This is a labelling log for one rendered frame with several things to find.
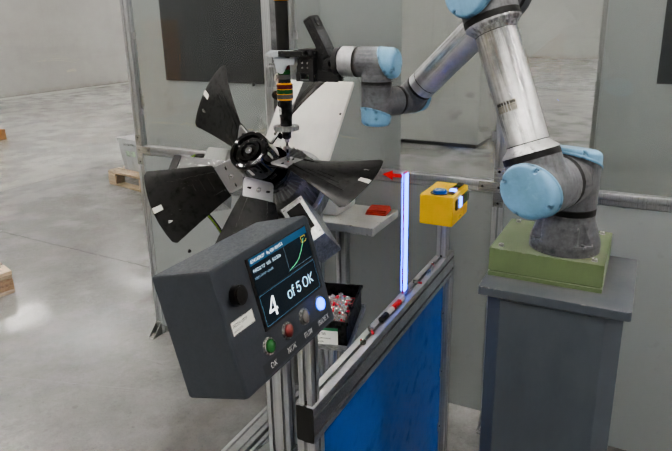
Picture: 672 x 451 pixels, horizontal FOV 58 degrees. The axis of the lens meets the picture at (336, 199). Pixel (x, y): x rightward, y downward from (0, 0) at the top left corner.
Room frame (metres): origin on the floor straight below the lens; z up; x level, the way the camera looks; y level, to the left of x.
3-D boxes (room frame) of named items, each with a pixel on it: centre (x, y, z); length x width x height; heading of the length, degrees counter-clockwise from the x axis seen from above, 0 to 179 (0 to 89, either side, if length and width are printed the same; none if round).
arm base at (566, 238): (1.29, -0.51, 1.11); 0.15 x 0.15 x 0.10
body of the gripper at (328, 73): (1.60, 0.03, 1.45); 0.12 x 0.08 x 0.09; 62
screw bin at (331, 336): (1.41, 0.04, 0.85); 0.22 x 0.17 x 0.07; 168
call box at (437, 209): (1.75, -0.32, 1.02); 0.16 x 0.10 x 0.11; 152
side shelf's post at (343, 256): (2.20, -0.02, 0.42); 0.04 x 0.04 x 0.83; 62
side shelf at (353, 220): (2.20, -0.02, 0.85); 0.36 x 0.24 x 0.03; 62
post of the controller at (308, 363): (1.02, 0.06, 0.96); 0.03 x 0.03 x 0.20; 62
